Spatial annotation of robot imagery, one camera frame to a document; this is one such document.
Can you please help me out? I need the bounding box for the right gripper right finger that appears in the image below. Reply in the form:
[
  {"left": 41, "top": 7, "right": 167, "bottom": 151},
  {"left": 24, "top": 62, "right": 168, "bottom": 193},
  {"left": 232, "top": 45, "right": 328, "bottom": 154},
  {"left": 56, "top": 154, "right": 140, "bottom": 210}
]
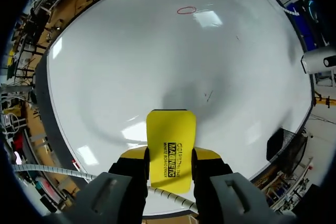
[{"left": 191, "top": 146, "right": 274, "bottom": 224}]

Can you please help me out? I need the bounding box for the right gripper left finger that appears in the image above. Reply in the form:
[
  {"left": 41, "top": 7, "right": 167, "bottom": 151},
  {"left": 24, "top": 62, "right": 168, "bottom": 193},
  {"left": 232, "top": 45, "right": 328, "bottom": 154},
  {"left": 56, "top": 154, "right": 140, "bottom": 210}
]
[{"left": 60, "top": 145, "right": 150, "bottom": 224}]

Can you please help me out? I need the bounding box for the yellow whiteboard eraser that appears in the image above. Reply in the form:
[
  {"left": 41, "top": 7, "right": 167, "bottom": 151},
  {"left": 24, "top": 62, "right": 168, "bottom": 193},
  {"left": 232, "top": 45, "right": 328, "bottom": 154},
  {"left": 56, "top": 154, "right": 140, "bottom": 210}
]
[{"left": 145, "top": 109, "right": 198, "bottom": 195}]

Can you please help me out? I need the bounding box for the large whiteboard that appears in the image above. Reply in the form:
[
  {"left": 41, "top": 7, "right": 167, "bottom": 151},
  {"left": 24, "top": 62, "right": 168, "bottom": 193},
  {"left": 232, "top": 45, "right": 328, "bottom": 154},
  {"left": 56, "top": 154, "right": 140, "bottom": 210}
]
[{"left": 45, "top": 0, "right": 316, "bottom": 209}]

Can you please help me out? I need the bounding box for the black mesh cup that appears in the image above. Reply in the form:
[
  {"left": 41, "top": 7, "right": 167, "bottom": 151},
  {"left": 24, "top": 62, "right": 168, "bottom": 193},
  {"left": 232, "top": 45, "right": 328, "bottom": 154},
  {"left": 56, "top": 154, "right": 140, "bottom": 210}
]
[{"left": 266, "top": 127, "right": 308, "bottom": 178}]

